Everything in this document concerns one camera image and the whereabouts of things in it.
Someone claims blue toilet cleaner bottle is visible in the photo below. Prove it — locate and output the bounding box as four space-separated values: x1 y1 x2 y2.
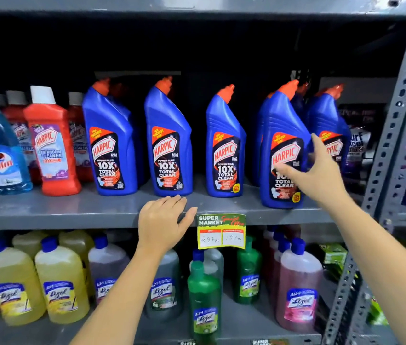
260 80 312 209

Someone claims green floor cleaner bottle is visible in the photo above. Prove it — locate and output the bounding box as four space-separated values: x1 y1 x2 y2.
234 236 263 305
187 260 222 345

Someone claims purple floor cleaner bottle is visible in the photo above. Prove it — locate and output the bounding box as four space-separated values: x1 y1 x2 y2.
88 233 131 306

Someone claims blue glass cleaner spray bottle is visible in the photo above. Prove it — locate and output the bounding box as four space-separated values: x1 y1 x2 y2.
0 77 33 195

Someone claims person's left forearm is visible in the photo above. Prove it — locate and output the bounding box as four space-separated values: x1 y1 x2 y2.
69 244 175 345

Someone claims clear floor cleaner bottle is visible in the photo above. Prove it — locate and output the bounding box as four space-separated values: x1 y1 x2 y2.
189 248 224 284

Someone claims grey floor cleaner bottle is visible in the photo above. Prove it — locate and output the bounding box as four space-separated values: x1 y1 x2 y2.
145 249 184 321

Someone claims person's right forearm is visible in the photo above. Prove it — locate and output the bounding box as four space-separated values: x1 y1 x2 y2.
317 193 406 345

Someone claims yellow floor cleaner bottle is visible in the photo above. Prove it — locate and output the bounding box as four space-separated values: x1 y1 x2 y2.
0 239 47 327
12 230 50 261
35 236 91 325
58 230 96 298

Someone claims person's left hand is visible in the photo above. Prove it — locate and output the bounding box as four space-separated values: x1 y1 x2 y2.
138 195 198 255

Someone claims pink floor cleaner bottle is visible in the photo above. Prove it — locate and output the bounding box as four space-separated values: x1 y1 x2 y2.
270 238 292 310
276 238 324 334
263 226 280 284

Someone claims row of blue cleaner bottles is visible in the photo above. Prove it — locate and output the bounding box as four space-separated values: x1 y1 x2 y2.
82 77 352 198

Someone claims dark detergent pouch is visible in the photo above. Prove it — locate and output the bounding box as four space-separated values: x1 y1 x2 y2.
339 103 373 181

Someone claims green packet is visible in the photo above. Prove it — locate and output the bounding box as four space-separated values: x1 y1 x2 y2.
319 243 348 278
367 297 389 327

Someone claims person's right hand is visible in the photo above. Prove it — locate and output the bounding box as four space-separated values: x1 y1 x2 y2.
276 133 349 207

